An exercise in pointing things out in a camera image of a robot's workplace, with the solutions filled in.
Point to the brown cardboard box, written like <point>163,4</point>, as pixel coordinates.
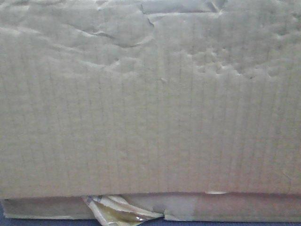
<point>189,108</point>

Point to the torn clear packing tape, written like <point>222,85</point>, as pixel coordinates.
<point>114,210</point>

